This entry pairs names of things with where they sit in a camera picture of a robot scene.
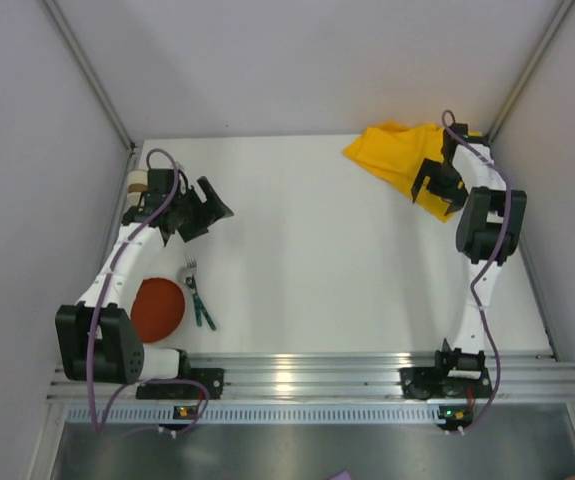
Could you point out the slotted grey cable duct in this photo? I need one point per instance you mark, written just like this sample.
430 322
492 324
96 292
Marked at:
247 414

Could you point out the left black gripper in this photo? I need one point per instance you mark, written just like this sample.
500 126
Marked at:
197 213

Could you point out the yellow printed cloth mat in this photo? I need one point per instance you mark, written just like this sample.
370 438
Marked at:
394 152

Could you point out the fork with green handle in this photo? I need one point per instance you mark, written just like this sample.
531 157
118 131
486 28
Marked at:
191 266

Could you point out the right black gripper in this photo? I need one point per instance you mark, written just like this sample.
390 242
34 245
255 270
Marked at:
443 179

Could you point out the spoon with green handle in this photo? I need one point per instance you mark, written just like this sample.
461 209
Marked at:
200 311

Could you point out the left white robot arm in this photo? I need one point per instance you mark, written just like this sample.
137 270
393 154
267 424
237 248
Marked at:
97 334

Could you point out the white paper cup brown sleeve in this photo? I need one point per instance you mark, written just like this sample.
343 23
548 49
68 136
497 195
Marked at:
137 185

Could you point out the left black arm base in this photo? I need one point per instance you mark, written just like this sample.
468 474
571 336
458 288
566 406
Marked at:
212 379

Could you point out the red round plate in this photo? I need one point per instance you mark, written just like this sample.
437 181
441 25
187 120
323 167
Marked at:
158 309

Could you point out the aluminium mounting rail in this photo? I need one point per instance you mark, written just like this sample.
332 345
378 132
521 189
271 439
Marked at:
374 377

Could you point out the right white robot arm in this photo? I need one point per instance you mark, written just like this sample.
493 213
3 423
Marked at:
468 183

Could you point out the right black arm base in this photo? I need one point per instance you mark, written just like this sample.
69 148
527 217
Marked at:
444 382

